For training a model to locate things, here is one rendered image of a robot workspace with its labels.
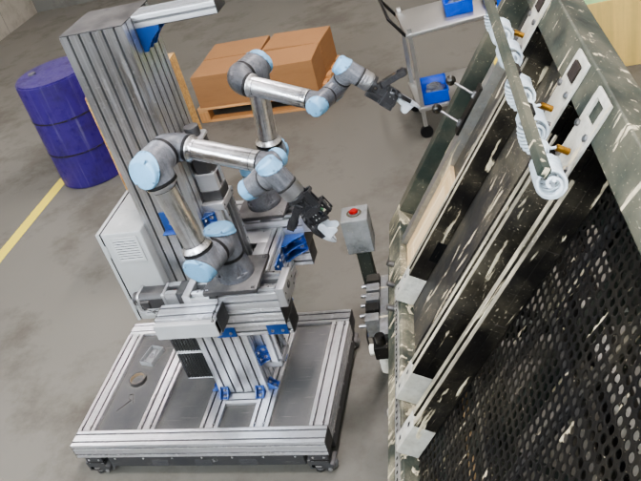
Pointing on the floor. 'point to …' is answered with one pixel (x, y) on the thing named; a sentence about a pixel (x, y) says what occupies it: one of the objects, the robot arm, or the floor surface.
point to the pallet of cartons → (307, 52)
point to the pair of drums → (66, 124)
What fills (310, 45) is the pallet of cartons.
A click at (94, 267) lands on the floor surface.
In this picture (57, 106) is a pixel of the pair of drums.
